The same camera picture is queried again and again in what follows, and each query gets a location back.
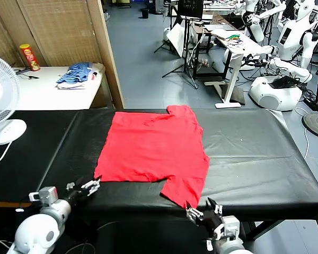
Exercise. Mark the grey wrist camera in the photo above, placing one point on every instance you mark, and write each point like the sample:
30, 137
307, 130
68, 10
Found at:
47, 194
230, 226

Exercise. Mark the white table fan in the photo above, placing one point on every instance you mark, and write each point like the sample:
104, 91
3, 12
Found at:
2, 132

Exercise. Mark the black leather table cover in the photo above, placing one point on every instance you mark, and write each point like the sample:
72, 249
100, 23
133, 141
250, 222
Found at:
29, 164
254, 164

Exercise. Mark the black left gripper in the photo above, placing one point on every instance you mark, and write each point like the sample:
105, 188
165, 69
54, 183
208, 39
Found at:
77, 195

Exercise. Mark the red chips can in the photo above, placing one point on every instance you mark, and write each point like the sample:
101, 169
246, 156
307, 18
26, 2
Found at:
30, 58

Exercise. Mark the black monitor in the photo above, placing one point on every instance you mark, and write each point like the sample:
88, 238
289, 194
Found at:
190, 8

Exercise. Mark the black waste bin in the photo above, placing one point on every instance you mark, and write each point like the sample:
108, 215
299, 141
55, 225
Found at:
145, 13

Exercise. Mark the wooden folding screen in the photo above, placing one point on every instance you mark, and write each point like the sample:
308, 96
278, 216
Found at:
63, 31

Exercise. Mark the black round-base stand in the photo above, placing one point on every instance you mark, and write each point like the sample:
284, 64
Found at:
316, 123

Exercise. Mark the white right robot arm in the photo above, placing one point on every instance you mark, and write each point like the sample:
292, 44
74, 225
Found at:
228, 247

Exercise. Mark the silver laptop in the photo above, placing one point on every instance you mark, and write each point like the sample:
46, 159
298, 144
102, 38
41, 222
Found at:
217, 27

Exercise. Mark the white side table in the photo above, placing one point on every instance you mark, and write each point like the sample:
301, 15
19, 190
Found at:
42, 95

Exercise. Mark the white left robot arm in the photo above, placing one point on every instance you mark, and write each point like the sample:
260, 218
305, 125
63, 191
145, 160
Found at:
37, 232

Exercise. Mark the white leaning board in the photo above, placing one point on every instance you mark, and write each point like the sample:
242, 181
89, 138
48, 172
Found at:
177, 37

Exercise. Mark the white humanoid robot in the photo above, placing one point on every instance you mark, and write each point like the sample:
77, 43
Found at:
255, 26
291, 37

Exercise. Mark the black tripod stand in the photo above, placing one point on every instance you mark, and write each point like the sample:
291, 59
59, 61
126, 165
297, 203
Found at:
164, 45
187, 47

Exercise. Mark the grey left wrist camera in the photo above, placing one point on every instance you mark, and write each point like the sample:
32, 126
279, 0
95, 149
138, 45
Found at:
47, 194

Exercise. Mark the blue striped folded garment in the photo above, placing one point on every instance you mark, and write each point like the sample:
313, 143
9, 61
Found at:
75, 72

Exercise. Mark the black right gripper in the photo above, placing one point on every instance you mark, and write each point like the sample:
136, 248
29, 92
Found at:
213, 223

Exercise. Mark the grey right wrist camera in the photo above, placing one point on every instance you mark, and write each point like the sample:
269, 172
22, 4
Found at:
230, 226

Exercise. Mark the red t-shirt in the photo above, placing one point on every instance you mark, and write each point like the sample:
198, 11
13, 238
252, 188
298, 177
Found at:
153, 148

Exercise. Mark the white standing desk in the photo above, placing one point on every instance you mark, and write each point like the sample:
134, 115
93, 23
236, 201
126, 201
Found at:
231, 79

